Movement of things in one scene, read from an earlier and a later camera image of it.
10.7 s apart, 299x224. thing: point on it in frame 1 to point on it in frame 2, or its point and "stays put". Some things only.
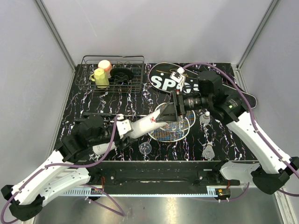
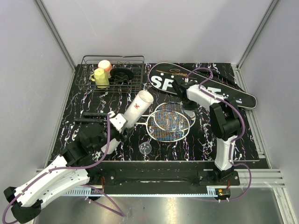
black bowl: (121, 75) stays put
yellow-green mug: (100, 78) stays put
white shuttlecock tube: (140, 126) to (133, 114)
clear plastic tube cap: (145, 148) stays put
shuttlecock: (205, 118) to (191, 114)
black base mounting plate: (158, 174) stays put
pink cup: (106, 65) stays put
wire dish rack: (110, 73) stays put
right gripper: (178, 101) to (190, 107)
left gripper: (120, 143) to (121, 136)
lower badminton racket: (167, 131) stays put
